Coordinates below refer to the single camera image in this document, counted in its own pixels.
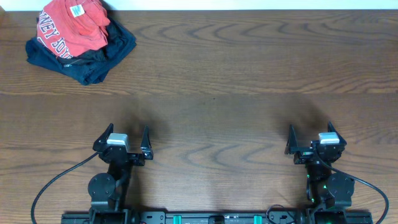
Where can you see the dark navy folded shirt pile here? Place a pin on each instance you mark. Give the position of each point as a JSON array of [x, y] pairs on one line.
[[90, 67]]

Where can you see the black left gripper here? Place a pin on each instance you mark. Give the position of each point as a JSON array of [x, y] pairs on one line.
[[147, 152]]

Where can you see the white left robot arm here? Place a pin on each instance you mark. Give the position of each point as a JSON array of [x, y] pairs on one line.
[[108, 190]]

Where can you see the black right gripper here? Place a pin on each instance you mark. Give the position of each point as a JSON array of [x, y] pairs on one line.
[[304, 154]]

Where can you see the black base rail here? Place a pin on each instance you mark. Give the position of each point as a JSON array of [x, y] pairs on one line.
[[273, 216]]

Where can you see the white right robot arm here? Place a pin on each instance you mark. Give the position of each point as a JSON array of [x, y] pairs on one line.
[[329, 192]]

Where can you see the orange red t-shirt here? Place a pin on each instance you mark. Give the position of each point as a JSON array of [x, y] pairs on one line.
[[69, 28]]

